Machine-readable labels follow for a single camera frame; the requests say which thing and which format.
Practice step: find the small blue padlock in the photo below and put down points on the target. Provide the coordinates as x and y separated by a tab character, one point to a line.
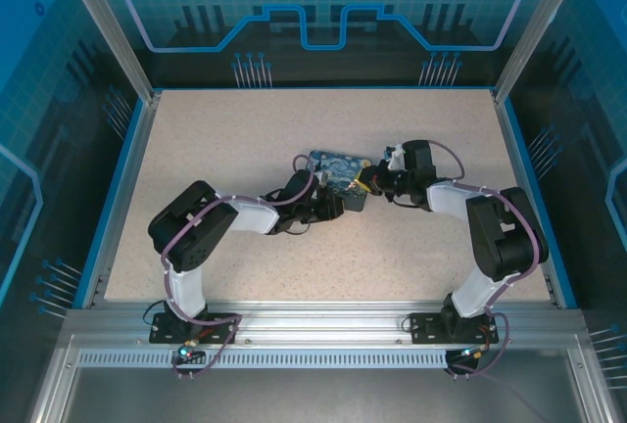
350	188

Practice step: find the starry night print tin box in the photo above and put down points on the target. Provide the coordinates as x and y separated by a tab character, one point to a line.
333	168

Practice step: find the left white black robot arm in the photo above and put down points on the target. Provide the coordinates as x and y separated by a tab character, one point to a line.
196	227

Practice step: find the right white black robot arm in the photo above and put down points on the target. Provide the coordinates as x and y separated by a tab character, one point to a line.
499	237

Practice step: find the blue table edge strip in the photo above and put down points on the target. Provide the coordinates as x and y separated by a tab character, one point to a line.
523	149
116	183

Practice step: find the metal lower tray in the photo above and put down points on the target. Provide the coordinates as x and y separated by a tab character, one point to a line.
318	393

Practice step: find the small lit connector board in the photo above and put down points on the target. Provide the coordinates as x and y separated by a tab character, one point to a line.
474	353
186	352

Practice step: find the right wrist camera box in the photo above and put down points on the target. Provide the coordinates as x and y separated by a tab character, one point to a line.
396	158

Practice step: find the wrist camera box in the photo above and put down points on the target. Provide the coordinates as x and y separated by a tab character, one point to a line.
396	158
322	177

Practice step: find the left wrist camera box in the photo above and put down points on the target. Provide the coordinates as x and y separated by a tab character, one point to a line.
322	177

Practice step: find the aluminium side rail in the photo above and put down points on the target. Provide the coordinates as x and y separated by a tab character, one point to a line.
513	149
131	183

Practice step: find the long aluminium mounting rail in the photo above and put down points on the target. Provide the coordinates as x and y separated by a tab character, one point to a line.
318	320

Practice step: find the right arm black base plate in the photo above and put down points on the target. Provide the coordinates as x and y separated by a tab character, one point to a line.
426	327

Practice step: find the aluminium frame post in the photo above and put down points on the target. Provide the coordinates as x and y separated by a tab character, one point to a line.
534	36
112	36

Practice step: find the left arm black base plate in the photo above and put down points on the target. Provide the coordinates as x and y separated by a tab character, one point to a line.
159	334

